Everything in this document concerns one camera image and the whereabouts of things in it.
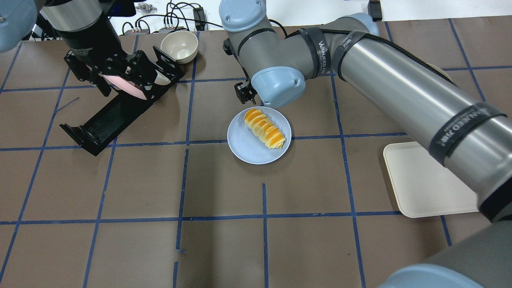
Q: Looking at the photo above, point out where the black dish rack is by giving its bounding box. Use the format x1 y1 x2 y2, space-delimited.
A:
60 46 184 156

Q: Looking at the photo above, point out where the orange striped bread loaf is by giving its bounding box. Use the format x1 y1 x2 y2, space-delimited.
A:
244 109 286 149

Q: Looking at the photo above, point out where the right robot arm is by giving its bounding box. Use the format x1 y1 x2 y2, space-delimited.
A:
219 0 512 288

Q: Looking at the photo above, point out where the black power adapter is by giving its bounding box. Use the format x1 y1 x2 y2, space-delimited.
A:
367 0 383 22

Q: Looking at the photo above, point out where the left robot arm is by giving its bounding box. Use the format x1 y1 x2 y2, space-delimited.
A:
1 0 164 102

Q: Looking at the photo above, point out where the blue round plate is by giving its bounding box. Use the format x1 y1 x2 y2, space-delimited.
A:
227 106 292 164

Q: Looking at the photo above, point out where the pink plate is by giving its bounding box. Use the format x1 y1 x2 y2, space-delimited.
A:
101 74 147 100

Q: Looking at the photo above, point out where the cream bowl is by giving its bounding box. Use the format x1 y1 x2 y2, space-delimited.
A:
160 30 199 64

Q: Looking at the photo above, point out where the cream plate in rack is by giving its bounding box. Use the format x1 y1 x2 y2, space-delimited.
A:
154 70 171 86

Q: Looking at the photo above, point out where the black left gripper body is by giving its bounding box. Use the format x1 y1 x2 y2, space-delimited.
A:
64 38 160 86

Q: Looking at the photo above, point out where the cream round plate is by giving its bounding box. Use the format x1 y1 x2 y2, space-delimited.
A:
428 64 453 82

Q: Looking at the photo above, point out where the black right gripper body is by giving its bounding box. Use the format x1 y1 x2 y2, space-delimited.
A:
234 80 257 105

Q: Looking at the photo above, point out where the white rectangular tray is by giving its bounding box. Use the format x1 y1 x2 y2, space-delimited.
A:
383 142 478 218

